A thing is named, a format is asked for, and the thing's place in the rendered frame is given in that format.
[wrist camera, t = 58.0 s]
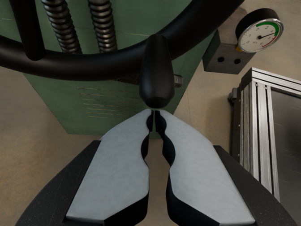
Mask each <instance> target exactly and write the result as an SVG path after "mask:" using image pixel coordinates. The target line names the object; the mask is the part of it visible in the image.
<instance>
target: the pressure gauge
mask: <svg viewBox="0 0 301 226"><path fill-rule="evenodd" d="M283 30H284V26H283V24H282V22H281V21H280V19H279V17H278V15H277V13H276V12H275V11H274V10H272V9H269V8H262V9H257V10H255V11H252V12H250V13H249V14H247V15H246V16H244V17H243V18H242V19H241V20H240V22H239V23H238V25H237V27H236V31H235V34H236V38H237V41H238V43H237V46H236V47H235V50H236V51H238V52H242V51H244V52H249V53H253V52H259V51H262V50H264V49H266V48H268V47H270V46H271V45H273V44H274V43H275V42H276V41H277V40H278V39H279V38H280V37H281V35H282V33H283ZM276 32H277V33H276ZM273 33H274V34H273ZM269 34H271V35H269ZM260 35H261V36H262V37H263V36H266V35H269V36H266V37H263V38H261V39H258V36H260Z"/></svg>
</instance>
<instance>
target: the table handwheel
mask: <svg viewBox="0 0 301 226"><path fill-rule="evenodd" d="M244 1H245V0H192V1H191V2H190V3H189V5H188V6H187V7H186V8H185V9H184V10H183V11H182V12H181V13H180V14H179V15H178V16H177V17H176V18H175V19H174V20H172V21H171V22H170V23H169V24H168V25H166V26H165V27H164V28H163V29H161V30H160V31H158V32H157V33H156V34H161V35H163V36H164V37H165V38H166V40H167V44H168V49H169V52H170V56H171V61H172V60H174V59H176V58H178V57H180V56H181V55H183V54H185V53H186V52H188V51H189V50H190V49H192V48H194V47H195V46H196V45H198V44H199V43H200V42H202V41H203V40H204V39H205V38H207V37H208V36H209V35H210V34H212V33H213V32H214V31H215V30H216V29H217V28H218V27H219V26H221V25H222V24H223V23H224V22H225V21H226V20H227V19H228V18H229V17H230V16H231V15H232V14H233V13H234V12H235V11H236V10H237V9H238V7H239V6H240V5H241V4H242V3H243V2H244ZM9 2H10V5H11V8H12V10H13V14H14V17H15V20H16V24H17V27H18V31H19V34H20V37H21V41H22V43H21V42H18V41H15V40H13V39H10V38H7V37H5V36H2V35H0V66H1V67H4V68H7V69H11V70H15V71H18V72H22V73H26V74H31V75H35V76H40V77H45V78H52V79H59V80H68V81H83V82H92V81H107V80H115V79H121V78H127V77H131V76H135V75H138V74H140V71H141V66H142V59H143V54H144V51H145V47H146V41H147V39H145V40H143V41H141V42H139V43H137V44H134V45H132V46H129V47H126V48H123V49H120V50H116V51H112V52H104V53H94V54H76V53H65V52H57V51H52V50H47V49H45V46H44V42H43V37H42V33H41V29H40V24H39V19H38V15H37V9H36V4H35V0H9Z"/></svg>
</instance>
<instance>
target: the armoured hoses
mask: <svg viewBox="0 0 301 226"><path fill-rule="evenodd" d="M87 1H88V2H89V4H88V6H89V8H90V13H91V19H92V20H93V22H92V24H93V25H94V30H95V35H96V39H97V44H98V45H99V46H98V48H99V52H100V53H104V52H112V51H116V50H118V48H117V43H116V42H117V40H116V35H115V32H116V31H115V30H114V29H115V26H114V20H113V14H112V8H111V5H112V3H111V2H110V0H87ZM41 2H42V3H43V7H44V9H45V10H46V14H47V16H48V19H49V21H50V22H51V26H52V27H53V30H54V32H55V35H56V37H57V40H58V42H59V45H60V48H61V50H62V52H65V53H76V54H83V52H82V49H81V47H80V46H81V45H80V43H79V40H78V36H77V34H76V30H75V26H74V24H73V21H72V19H71V17H72V16H71V14H70V13H69V12H70V10H69V8H68V4H67V2H66V1H65V0H41ZM139 76H140V75H139V74H138V75H135V76H131V77H127V78H121V79H115V80H114V81H118V82H124V83H128V84H133V85H138V86H139ZM174 78H175V88H180V87H181V86H182V85H183V77H182V76H181V75H177V74H174Z"/></svg>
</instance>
